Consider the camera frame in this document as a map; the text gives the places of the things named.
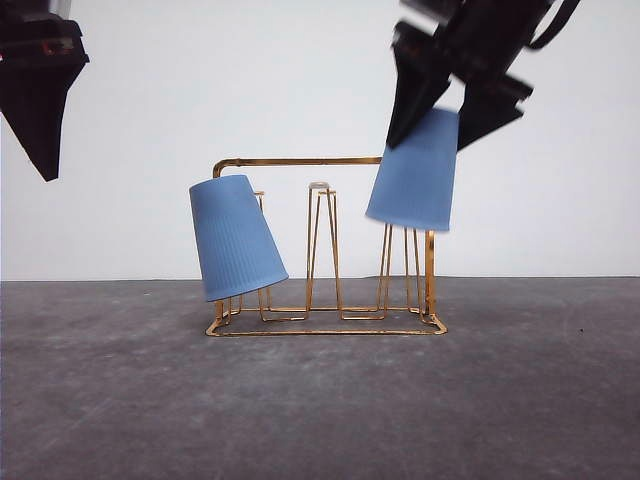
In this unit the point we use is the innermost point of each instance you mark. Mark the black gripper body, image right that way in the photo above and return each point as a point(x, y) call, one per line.
point(481, 36)

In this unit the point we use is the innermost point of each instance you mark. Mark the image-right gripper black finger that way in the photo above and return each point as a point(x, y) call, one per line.
point(489, 104)
point(422, 71)

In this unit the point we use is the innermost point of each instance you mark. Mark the gold wire cup rack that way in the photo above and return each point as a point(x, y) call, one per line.
point(349, 273)

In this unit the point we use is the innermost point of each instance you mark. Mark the blue ribbed cup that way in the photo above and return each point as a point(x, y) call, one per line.
point(414, 184)
point(238, 248)

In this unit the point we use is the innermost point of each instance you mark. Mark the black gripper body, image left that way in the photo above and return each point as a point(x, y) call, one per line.
point(32, 19)

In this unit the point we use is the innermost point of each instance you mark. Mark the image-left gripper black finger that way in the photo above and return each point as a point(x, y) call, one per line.
point(41, 55)

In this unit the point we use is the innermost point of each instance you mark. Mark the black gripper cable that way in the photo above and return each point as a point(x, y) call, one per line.
point(557, 26)

